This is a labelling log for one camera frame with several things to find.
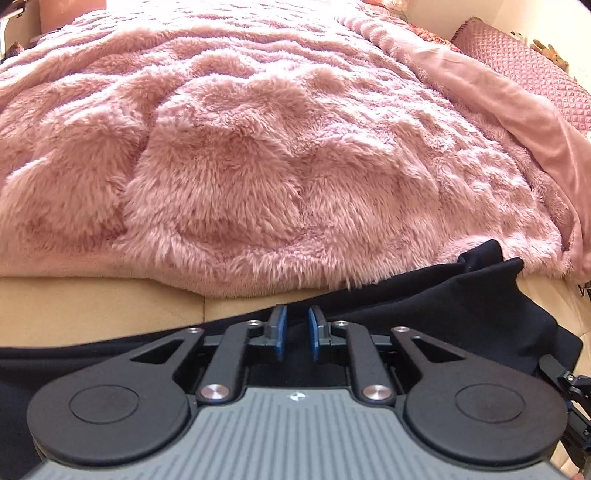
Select pink quilted pillow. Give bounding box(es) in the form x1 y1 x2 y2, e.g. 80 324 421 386
450 17 591 134

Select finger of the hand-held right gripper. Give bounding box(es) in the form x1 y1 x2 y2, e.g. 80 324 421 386
538 354 583 403

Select beige padded mattress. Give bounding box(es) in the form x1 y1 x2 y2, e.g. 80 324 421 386
0 272 591 480

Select pink fluffy blanket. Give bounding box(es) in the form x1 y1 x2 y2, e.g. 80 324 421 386
0 0 578 296

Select pink smooth duvet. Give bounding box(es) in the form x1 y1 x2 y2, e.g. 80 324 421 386
351 9 591 282

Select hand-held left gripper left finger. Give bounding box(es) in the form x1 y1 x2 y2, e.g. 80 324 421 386
124 304 289 408

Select white small table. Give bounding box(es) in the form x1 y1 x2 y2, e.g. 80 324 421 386
0 0 26 61

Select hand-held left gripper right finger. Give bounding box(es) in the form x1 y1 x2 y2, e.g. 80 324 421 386
307 305 468 408

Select black pants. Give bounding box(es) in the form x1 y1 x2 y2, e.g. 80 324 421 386
0 239 583 467

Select brown plush toys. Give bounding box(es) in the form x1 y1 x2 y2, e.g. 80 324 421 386
510 31 568 68

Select red floral pillow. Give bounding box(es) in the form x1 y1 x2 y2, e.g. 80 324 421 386
406 23 455 47

